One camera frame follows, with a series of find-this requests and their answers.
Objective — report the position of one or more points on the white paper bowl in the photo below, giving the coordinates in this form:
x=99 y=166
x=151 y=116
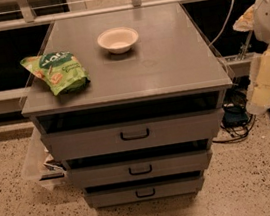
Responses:
x=118 y=40

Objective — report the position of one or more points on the grey bottom drawer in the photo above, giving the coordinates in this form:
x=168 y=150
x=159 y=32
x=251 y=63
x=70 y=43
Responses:
x=144 y=192

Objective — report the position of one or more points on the grey drawer cabinet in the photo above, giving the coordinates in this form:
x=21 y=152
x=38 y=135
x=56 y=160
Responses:
x=169 y=71

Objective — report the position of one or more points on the green snack bag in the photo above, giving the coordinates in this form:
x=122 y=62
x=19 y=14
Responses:
x=61 y=71

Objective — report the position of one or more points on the grey drawer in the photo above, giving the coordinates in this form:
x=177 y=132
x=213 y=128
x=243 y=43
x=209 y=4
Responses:
x=133 y=135
x=101 y=175
x=144 y=192

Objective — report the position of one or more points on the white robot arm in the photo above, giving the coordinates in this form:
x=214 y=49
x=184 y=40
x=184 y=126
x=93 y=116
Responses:
x=262 y=21

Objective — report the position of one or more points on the grey top drawer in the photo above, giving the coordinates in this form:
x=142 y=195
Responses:
x=133 y=135

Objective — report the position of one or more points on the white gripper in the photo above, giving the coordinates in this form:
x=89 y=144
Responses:
x=269 y=19

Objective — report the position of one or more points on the grey middle drawer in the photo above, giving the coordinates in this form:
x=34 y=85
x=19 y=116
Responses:
x=101 y=175

